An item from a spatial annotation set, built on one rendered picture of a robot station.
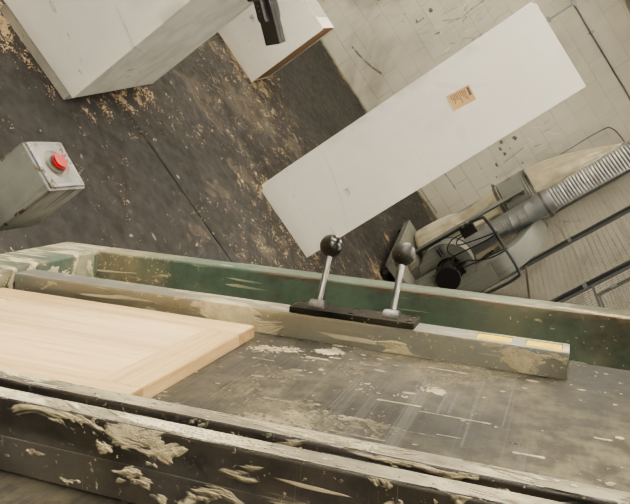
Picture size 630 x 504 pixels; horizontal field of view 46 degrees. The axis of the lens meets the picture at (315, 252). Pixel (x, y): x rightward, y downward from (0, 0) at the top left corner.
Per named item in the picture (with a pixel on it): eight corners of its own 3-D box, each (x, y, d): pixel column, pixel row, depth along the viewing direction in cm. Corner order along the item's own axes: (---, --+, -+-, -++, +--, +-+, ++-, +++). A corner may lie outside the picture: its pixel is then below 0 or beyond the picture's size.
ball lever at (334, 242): (308, 314, 118) (325, 238, 122) (330, 318, 117) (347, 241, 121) (301, 307, 115) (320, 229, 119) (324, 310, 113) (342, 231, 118)
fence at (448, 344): (33, 289, 137) (33, 268, 137) (566, 370, 107) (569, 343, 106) (14, 294, 133) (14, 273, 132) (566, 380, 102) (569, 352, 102)
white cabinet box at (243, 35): (229, 20, 628) (296, -32, 602) (268, 78, 635) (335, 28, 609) (210, 20, 586) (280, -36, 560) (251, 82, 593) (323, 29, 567)
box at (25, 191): (7, 183, 167) (61, 140, 161) (33, 228, 166) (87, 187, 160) (-33, 185, 156) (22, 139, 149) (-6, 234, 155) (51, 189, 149)
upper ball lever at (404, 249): (380, 325, 114) (396, 246, 119) (404, 328, 113) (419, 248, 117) (376, 318, 111) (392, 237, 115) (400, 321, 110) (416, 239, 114)
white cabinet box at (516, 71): (282, 170, 548) (529, 2, 476) (326, 234, 555) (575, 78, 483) (258, 187, 492) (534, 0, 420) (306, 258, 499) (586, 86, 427)
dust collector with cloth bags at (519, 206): (396, 227, 737) (600, 104, 659) (433, 284, 745) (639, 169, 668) (375, 270, 609) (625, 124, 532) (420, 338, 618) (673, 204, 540)
